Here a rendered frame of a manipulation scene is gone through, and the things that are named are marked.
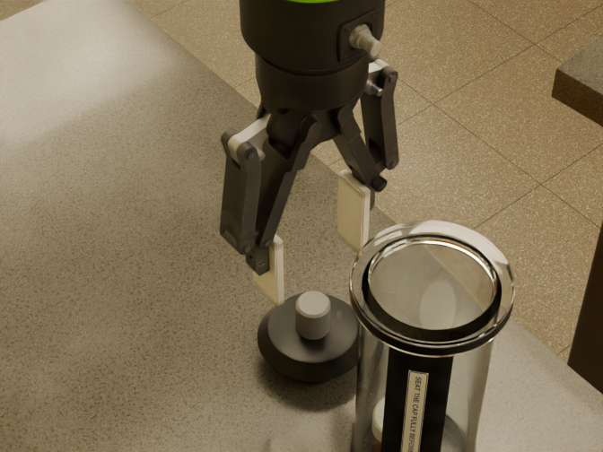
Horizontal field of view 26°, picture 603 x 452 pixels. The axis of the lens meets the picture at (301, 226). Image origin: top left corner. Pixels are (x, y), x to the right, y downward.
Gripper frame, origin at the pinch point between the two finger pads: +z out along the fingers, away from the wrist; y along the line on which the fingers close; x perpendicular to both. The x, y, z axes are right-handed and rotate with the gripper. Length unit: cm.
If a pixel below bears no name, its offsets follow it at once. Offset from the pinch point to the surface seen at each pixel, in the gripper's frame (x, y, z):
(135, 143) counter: 30.9, 2.8, 13.9
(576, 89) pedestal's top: 10.8, 43.4, 15.1
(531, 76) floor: 85, 128, 107
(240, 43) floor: 133, 86, 107
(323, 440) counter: -7.0, -4.3, 14.2
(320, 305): -0.3, 0.7, 7.5
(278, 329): 1.8, -2.0, 10.5
